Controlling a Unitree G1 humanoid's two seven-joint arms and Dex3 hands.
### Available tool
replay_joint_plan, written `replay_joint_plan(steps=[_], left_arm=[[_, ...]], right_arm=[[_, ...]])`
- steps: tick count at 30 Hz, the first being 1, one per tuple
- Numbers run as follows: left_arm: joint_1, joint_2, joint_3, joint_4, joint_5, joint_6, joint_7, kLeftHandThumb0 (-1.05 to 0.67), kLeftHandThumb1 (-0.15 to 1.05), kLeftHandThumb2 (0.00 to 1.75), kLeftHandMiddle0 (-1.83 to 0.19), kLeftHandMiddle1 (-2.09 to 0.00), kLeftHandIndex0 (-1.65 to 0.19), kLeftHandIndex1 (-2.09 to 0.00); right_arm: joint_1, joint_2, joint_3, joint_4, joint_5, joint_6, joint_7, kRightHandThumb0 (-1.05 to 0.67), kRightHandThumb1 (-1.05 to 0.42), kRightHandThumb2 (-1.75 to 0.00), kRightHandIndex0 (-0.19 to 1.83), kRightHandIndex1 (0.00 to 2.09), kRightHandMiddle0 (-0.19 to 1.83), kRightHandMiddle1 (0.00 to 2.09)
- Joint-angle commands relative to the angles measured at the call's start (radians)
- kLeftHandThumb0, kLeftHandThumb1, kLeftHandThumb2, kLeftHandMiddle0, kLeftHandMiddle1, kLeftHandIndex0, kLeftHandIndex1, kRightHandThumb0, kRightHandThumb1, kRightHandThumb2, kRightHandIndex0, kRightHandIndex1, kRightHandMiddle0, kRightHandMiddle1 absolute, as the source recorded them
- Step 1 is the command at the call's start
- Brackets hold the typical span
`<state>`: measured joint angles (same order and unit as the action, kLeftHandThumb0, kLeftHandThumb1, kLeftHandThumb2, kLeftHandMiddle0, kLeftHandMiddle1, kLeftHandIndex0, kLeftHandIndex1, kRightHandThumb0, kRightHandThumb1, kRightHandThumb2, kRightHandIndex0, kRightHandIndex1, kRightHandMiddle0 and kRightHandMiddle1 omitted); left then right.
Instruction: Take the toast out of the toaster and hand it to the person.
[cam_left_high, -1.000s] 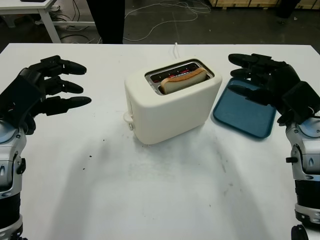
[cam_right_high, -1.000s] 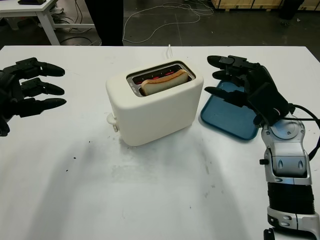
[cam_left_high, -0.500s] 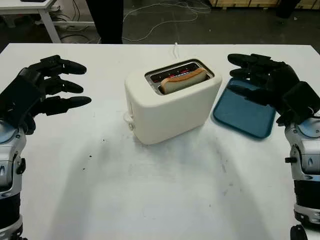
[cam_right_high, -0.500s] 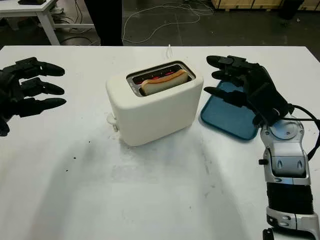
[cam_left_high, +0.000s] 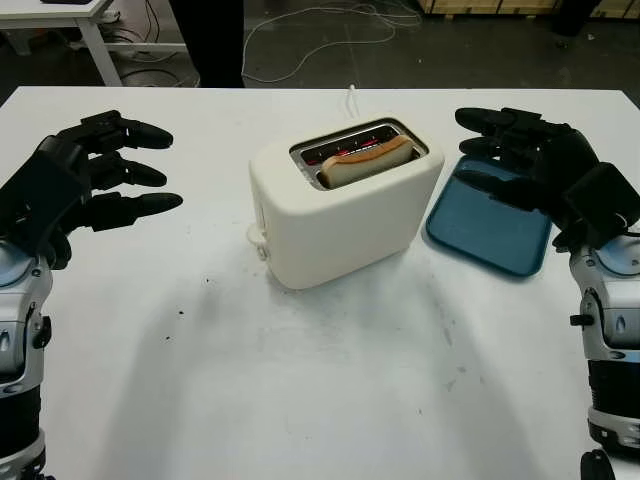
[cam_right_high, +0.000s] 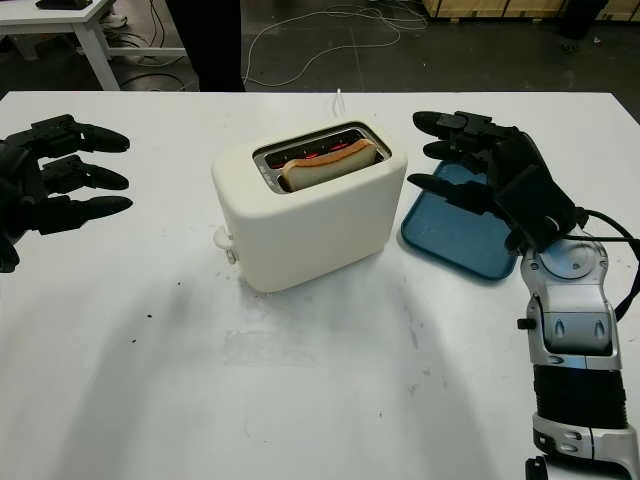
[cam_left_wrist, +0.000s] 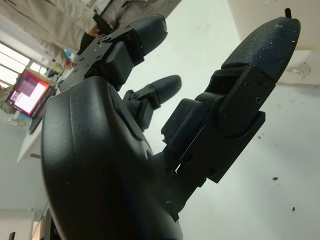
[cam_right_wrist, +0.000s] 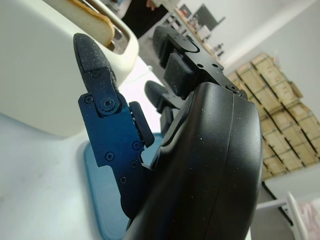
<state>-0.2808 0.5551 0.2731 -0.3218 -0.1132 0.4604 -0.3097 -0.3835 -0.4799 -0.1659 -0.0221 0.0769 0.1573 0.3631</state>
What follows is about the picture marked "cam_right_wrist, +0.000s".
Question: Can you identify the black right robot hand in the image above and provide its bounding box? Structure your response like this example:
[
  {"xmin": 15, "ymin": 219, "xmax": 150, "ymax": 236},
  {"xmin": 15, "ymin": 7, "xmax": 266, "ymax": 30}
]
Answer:
[{"xmin": 73, "ymin": 24, "xmax": 264, "ymax": 240}]

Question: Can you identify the toast slice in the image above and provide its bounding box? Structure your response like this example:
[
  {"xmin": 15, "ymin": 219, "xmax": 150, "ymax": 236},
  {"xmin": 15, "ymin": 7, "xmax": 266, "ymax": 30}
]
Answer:
[{"xmin": 66, "ymin": 0, "xmax": 115, "ymax": 47}]

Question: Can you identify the cream white toaster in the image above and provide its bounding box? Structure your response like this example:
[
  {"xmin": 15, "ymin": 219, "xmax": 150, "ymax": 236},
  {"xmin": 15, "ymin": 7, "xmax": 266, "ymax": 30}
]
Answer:
[{"xmin": 0, "ymin": 0, "xmax": 140, "ymax": 138}]

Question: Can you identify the teal plastic tray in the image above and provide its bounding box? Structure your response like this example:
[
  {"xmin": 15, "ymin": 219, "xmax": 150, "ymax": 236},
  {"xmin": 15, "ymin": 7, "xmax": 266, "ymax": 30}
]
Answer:
[{"xmin": 83, "ymin": 131, "xmax": 166, "ymax": 240}]

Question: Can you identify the pink fabric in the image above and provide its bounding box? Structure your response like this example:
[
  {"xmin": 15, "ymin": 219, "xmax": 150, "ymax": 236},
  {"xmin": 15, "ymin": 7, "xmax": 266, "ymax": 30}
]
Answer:
[{"xmin": 297, "ymin": 199, "xmax": 320, "ymax": 240}]

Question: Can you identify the cluttered workbench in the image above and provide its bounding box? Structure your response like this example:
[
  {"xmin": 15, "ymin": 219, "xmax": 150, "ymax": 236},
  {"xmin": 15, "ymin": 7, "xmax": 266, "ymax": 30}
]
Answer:
[{"xmin": 162, "ymin": 3, "xmax": 225, "ymax": 60}]

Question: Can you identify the dark computer monitor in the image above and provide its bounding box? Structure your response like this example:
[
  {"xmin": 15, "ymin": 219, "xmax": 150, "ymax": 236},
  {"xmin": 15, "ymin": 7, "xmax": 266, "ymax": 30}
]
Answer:
[{"xmin": 194, "ymin": 4, "xmax": 226, "ymax": 30}]

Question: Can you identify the white toaster power cord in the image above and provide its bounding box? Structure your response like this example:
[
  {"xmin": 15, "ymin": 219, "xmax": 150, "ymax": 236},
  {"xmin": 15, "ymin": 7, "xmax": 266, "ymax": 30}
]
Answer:
[{"xmin": 126, "ymin": 65, "xmax": 153, "ymax": 83}]

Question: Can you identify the white metal frame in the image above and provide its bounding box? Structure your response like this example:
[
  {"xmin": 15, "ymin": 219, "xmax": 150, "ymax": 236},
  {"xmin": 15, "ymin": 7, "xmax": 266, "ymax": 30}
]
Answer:
[{"xmin": 256, "ymin": 191, "xmax": 320, "ymax": 240}]

